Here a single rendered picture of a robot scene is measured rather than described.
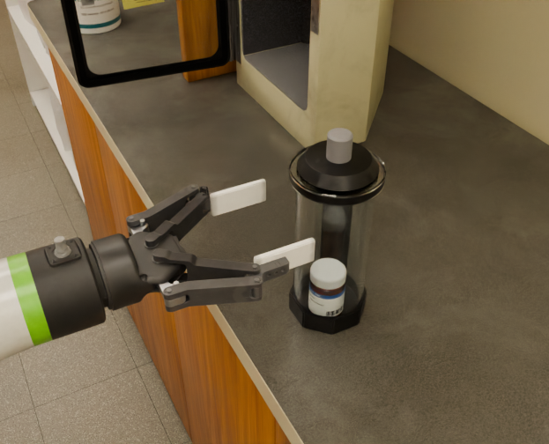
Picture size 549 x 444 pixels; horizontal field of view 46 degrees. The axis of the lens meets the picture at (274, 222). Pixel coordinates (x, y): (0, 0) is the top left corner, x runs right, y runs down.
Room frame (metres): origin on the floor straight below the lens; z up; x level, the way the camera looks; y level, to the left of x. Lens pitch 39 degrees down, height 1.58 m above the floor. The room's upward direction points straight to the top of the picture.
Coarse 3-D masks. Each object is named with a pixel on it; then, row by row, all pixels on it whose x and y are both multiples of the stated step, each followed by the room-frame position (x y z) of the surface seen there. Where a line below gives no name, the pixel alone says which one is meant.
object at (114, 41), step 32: (96, 0) 1.13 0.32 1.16; (128, 0) 1.15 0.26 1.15; (160, 0) 1.18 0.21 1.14; (192, 0) 1.20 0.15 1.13; (96, 32) 1.13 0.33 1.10; (128, 32) 1.15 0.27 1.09; (160, 32) 1.17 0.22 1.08; (192, 32) 1.19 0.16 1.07; (96, 64) 1.13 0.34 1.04; (128, 64) 1.15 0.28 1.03; (160, 64) 1.17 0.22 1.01
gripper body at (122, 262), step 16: (96, 240) 0.49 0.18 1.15; (112, 240) 0.49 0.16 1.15; (128, 240) 0.52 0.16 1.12; (144, 240) 0.52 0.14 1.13; (160, 240) 0.52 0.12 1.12; (176, 240) 0.52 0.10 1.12; (96, 256) 0.47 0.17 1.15; (112, 256) 0.47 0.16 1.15; (128, 256) 0.47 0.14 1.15; (144, 256) 0.49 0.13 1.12; (112, 272) 0.45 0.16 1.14; (128, 272) 0.46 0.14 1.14; (144, 272) 0.47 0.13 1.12; (160, 272) 0.47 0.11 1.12; (176, 272) 0.48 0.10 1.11; (112, 288) 0.44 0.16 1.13; (128, 288) 0.45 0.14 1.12; (144, 288) 0.46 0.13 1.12; (112, 304) 0.44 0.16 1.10; (128, 304) 0.45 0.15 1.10
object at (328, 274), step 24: (384, 168) 0.59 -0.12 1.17; (312, 192) 0.55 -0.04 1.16; (336, 192) 0.55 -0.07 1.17; (360, 192) 0.55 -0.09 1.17; (312, 216) 0.56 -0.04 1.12; (336, 216) 0.55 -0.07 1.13; (360, 216) 0.56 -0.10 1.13; (336, 240) 0.55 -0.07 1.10; (360, 240) 0.56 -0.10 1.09; (312, 264) 0.56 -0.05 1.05; (336, 264) 0.55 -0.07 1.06; (360, 264) 0.56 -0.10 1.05; (312, 288) 0.56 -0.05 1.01; (336, 288) 0.55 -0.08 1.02; (360, 288) 0.57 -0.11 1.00; (312, 312) 0.56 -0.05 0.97; (336, 312) 0.55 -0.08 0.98
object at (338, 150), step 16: (336, 128) 0.61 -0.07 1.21; (320, 144) 0.62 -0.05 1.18; (336, 144) 0.58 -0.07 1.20; (352, 144) 0.62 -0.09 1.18; (304, 160) 0.59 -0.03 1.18; (320, 160) 0.59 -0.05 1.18; (336, 160) 0.58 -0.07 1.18; (352, 160) 0.59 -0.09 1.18; (368, 160) 0.59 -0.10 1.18; (304, 176) 0.57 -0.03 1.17; (320, 176) 0.56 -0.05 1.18; (336, 176) 0.56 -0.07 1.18; (352, 176) 0.56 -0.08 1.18; (368, 176) 0.57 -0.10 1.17
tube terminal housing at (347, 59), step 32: (320, 0) 0.96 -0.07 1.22; (352, 0) 0.98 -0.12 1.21; (384, 0) 1.06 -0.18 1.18; (320, 32) 0.96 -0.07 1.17; (352, 32) 0.99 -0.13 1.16; (384, 32) 1.11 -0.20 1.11; (320, 64) 0.96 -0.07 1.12; (352, 64) 0.99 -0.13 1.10; (384, 64) 1.17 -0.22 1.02; (256, 96) 1.16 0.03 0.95; (320, 96) 0.96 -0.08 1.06; (352, 96) 0.99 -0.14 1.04; (288, 128) 1.04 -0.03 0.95; (320, 128) 0.96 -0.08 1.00; (352, 128) 0.99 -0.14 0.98
